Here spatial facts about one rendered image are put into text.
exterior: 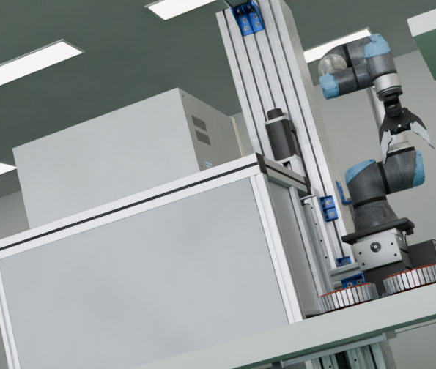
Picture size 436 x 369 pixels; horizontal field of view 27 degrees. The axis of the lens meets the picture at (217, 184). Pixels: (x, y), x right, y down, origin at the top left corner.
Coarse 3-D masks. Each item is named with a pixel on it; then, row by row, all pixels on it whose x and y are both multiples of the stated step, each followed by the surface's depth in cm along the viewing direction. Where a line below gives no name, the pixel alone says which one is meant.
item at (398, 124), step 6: (390, 90) 262; (396, 90) 262; (378, 96) 265; (384, 96) 263; (390, 96) 264; (396, 96) 267; (402, 108) 261; (408, 114) 260; (390, 120) 261; (396, 120) 261; (402, 120) 260; (408, 120) 260; (390, 126) 261; (396, 126) 260; (402, 126) 260; (408, 126) 262; (390, 132) 265; (396, 132) 266
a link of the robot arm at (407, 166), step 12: (372, 36) 311; (348, 48) 310; (360, 48) 309; (348, 60) 310; (360, 60) 310; (372, 96) 310; (372, 108) 312; (384, 108) 308; (396, 144) 307; (408, 144) 307; (396, 156) 305; (408, 156) 305; (420, 156) 305; (384, 168) 306; (396, 168) 305; (408, 168) 305; (420, 168) 304; (396, 180) 305; (408, 180) 305; (420, 180) 306; (396, 192) 310
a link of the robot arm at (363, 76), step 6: (354, 66) 277; (360, 66) 275; (366, 66) 274; (360, 72) 274; (366, 72) 274; (360, 78) 274; (366, 78) 274; (360, 84) 275; (366, 84) 275; (372, 84) 276
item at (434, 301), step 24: (432, 288) 156; (336, 312) 161; (360, 312) 159; (384, 312) 158; (408, 312) 157; (432, 312) 155; (264, 336) 164; (288, 336) 163; (312, 336) 162; (336, 336) 160; (360, 336) 189; (168, 360) 170; (192, 360) 168; (216, 360) 167; (240, 360) 165; (264, 360) 169
